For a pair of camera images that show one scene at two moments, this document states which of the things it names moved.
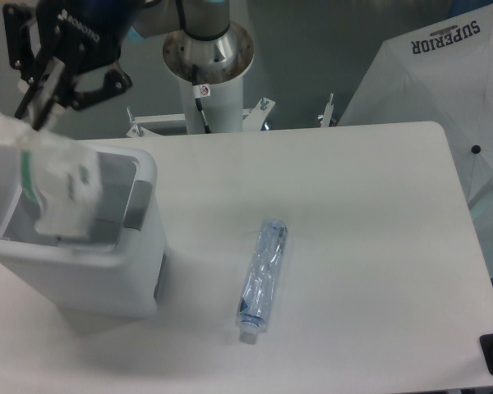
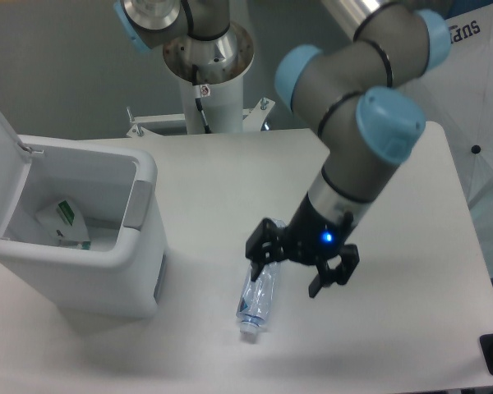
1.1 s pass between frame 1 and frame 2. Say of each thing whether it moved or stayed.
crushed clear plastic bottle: stayed
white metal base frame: stayed
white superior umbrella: stayed
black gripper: moved
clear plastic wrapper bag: moved
